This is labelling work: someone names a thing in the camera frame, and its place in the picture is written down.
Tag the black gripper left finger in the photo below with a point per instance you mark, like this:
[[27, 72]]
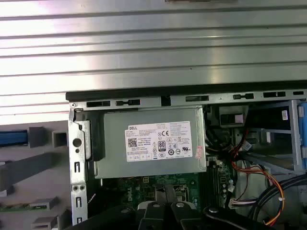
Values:
[[153, 215]]

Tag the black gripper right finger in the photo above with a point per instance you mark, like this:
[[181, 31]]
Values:
[[184, 218]]

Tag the hard disk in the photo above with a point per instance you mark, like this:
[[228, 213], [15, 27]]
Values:
[[12, 139]]

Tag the CPU socket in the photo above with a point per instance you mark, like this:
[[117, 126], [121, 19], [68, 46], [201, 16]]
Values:
[[184, 191]]

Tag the green motherboard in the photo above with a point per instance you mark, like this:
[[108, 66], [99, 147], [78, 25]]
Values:
[[120, 189]]

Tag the grey power supply unit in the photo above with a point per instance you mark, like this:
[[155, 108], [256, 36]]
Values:
[[112, 134]]

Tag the black PC case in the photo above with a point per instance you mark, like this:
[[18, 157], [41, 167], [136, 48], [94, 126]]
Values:
[[108, 96]]

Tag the grey parts rack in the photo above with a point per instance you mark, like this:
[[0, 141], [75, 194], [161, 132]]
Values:
[[28, 172]]

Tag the grey metal drive cage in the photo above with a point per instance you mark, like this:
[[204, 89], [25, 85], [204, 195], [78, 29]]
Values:
[[293, 134]]

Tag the green RAM stick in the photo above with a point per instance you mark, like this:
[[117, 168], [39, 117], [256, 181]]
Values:
[[14, 208]]

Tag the blue plastic drive latch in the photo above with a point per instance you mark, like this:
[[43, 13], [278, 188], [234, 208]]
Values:
[[302, 134]]

